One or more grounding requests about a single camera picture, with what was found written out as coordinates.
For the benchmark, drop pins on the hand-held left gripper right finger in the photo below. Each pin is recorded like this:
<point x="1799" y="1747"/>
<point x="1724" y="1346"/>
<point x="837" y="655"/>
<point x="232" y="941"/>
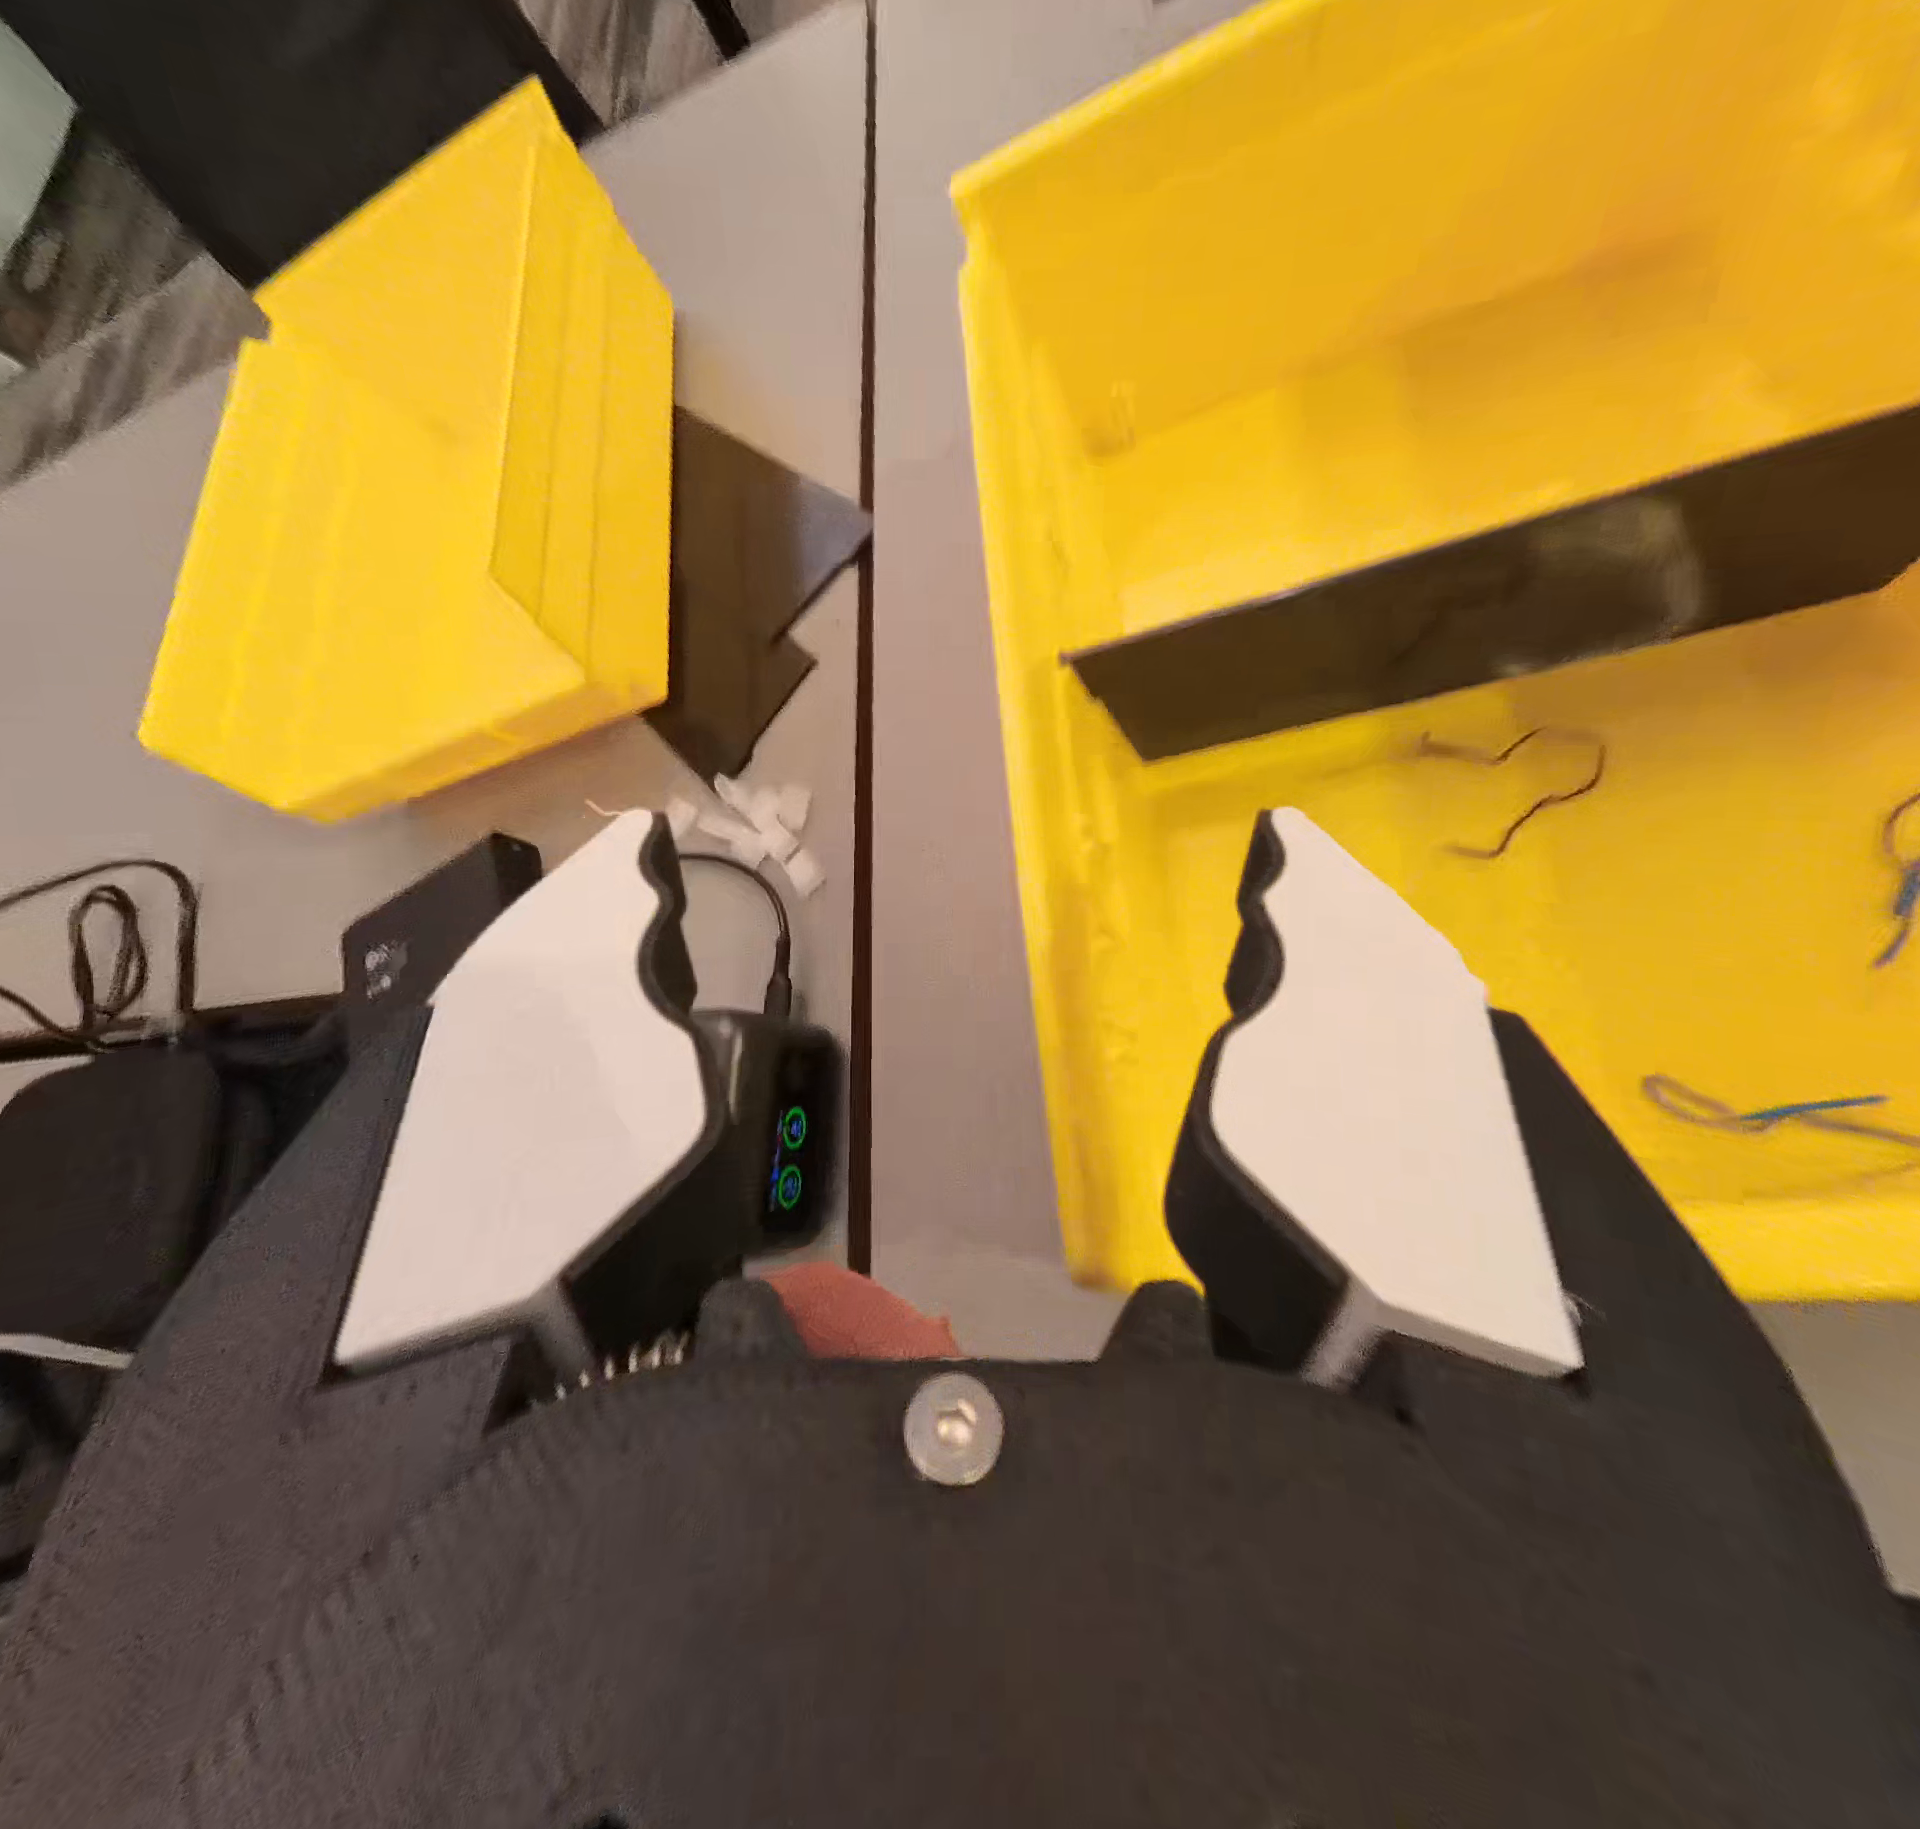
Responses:
<point x="1397" y="1110"/>

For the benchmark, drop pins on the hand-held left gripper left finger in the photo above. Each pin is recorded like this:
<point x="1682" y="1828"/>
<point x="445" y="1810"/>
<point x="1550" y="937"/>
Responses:
<point x="542" y="1110"/>

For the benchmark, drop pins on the yellow plastic bin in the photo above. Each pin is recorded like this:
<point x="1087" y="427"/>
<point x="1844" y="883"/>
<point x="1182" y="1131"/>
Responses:
<point x="1350" y="209"/>
<point x="404" y="507"/>

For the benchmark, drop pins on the small black box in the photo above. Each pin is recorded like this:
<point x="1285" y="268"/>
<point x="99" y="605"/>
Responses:
<point x="449" y="899"/>

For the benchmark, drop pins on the small black electronic device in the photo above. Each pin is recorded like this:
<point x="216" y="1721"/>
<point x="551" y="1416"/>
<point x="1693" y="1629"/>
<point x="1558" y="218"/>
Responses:
<point x="802" y="1095"/>

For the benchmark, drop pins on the brown twist tie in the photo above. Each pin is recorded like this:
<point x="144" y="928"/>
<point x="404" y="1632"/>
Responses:
<point x="1560" y="795"/>

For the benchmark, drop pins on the pile of white plastic clips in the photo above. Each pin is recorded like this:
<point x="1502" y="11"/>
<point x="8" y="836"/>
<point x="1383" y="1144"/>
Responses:
<point x="749" y="817"/>

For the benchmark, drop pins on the blue twist tie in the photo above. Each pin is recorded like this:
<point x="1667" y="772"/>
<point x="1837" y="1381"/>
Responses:
<point x="1899" y="899"/>
<point x="1772" y="1111"/>

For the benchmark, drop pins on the black flat plate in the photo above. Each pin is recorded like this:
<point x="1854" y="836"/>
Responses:
<point x="736" y="568"/>

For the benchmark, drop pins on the black mesh office chair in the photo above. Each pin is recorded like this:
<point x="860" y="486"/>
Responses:
<point x="301" y="58"/>

